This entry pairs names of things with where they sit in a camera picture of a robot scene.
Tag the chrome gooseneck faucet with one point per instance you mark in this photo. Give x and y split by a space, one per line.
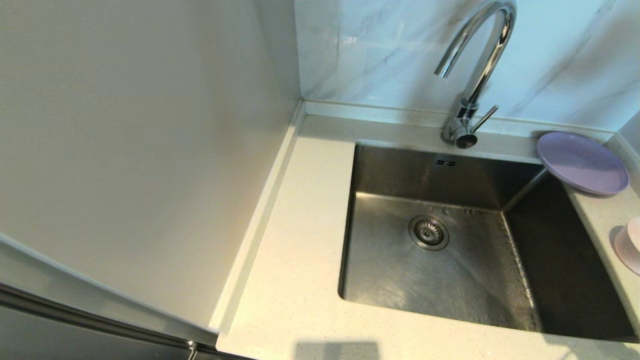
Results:
492 55

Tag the stainless steel sink basin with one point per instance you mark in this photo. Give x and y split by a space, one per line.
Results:
465 280

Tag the round metal drain strainer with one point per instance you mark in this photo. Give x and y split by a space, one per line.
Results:
428 232

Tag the tall cabinet unit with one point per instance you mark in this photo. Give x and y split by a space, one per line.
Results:
125 150

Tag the purple plastic plate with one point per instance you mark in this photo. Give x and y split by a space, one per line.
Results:
582 162

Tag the pink plastic bowl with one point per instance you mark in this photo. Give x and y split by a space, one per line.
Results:
631 245

